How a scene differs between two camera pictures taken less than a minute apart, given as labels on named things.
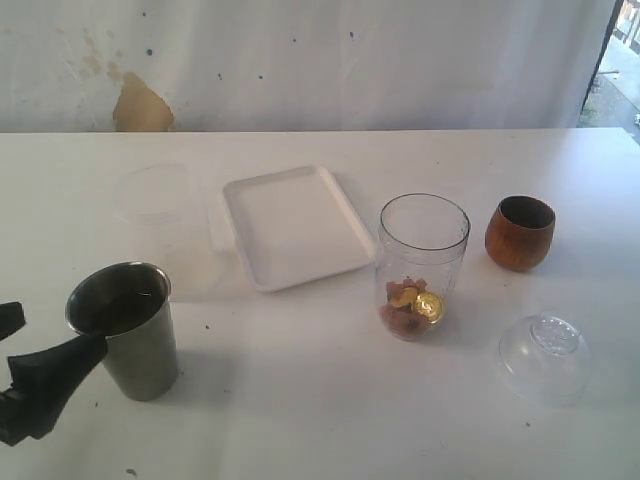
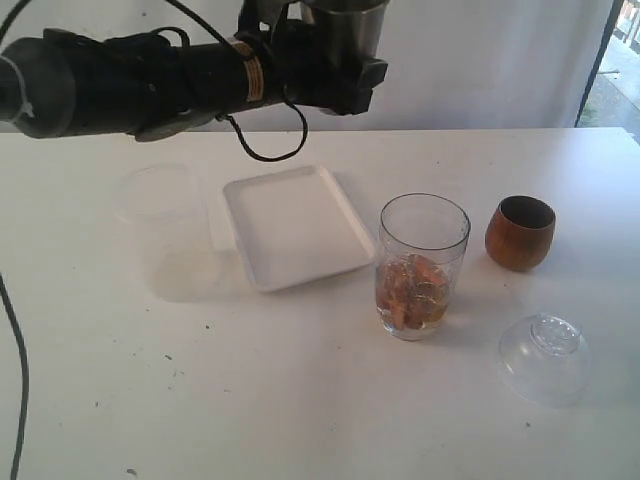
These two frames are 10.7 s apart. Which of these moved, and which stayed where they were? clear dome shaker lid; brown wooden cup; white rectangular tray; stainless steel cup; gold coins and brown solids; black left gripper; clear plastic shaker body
Moved: black left gripper; stainless steel cup; gold coins and brown solids
Stayed: white rectangular tray; clear dome shaker lid; clear plastic shaker body; brown wooden cup
